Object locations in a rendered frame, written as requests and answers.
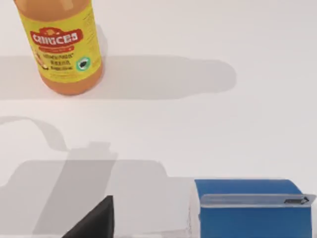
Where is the orange bottle with yellow label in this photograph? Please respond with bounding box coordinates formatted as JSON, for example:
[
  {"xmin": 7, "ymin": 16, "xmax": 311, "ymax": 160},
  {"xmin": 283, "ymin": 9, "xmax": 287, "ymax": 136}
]
[{"xmin": 12, "ymin": 0, "xmax": 104, "ymax": 96}]

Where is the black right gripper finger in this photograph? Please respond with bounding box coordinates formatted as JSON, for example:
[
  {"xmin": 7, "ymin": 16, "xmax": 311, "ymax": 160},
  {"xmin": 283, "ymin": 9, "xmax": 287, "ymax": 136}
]
[{"xmin": 61, "ymin": 195, "xmax": 115, "ymax": 238}]

